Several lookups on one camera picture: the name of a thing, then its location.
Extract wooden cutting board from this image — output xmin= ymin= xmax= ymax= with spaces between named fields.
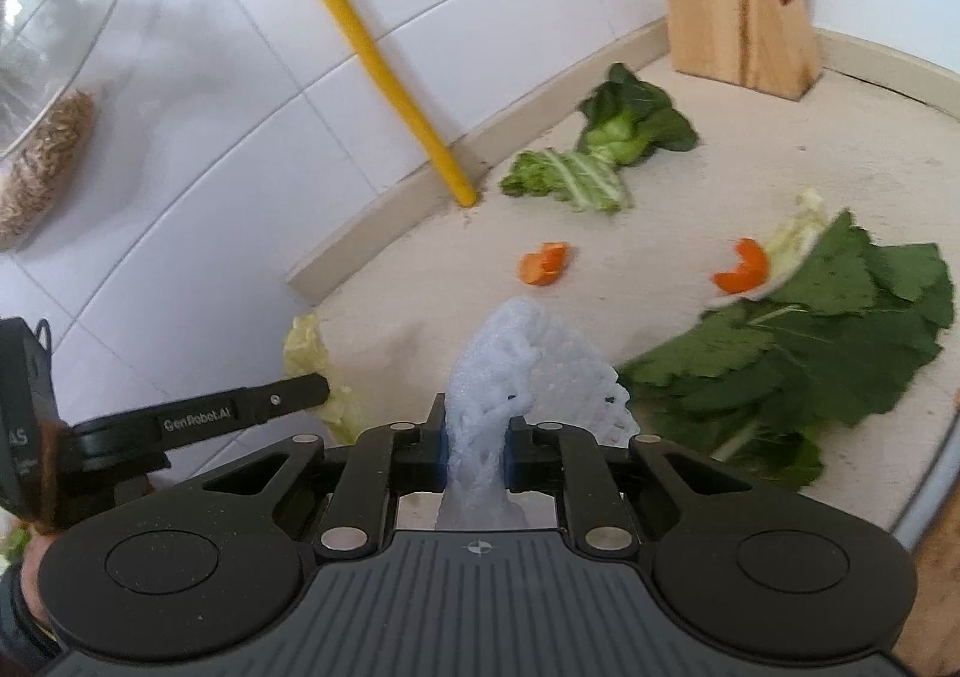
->
xmin=893 ymin=397 xmax=958 ymax=675

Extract dark green leafy vegetable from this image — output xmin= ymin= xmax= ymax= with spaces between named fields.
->
xmin=500 ymin=62 xmax=700 ymax=214

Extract yellow gas pipe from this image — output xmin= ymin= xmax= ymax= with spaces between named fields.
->
xmin=321 ymin=0 xmax=480 ymax=207

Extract wooden knife block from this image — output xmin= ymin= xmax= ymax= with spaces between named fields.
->
xmin=666 ymin=0 xmax=822 ymax=100

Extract orange peel piece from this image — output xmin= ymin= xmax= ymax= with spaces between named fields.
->
xmin=517 ymin=241 xmax=571 ymax=287
xmin=711 ymin=238 xmax=770 ymax=295

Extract yellow cabbage leaves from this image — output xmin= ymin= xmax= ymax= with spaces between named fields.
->
xmin=283 ymin=313 xmax=366 ymax=445

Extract person's left hand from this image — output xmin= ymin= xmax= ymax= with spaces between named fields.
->
xmin=21 ymin=531 xmax=59 ymax=631

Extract large dark green leaves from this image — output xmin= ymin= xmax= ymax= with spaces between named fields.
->
xmin=619 ymin=189 xmax=955 ymax=492

